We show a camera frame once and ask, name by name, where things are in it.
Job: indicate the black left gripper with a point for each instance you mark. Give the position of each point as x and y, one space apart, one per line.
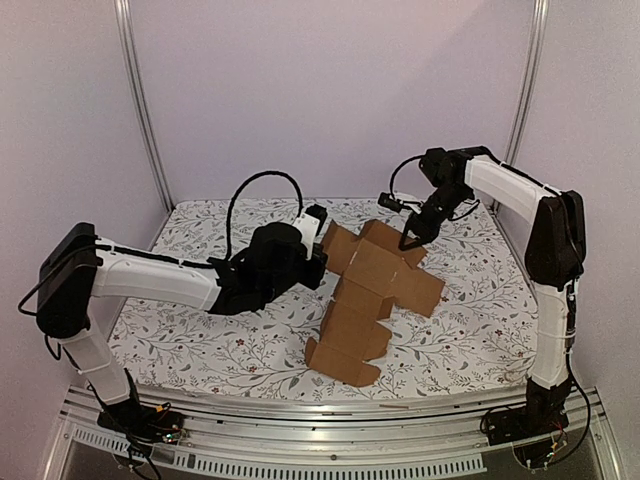
313 280

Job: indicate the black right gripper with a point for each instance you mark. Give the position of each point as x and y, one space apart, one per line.
422 223

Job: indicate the brown cardboard box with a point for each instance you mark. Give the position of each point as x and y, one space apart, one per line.
376 274

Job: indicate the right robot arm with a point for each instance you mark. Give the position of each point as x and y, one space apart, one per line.
556 246

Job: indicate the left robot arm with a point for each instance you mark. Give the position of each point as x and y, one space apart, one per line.
85 267

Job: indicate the floral patterned table cloth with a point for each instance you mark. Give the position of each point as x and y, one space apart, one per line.
480 337

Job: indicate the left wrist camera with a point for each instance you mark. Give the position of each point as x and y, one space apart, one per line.
309 223

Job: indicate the aluminium front rail base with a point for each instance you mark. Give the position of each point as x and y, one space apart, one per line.
422 438

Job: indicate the aluminium frame post left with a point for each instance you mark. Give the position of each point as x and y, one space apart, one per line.
134 76

